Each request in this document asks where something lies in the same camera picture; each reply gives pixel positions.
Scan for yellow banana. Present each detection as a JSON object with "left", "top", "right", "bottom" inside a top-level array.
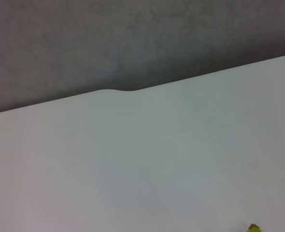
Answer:
[{"left": 245, "top": 223, "right": 263, "bottom": 232}]

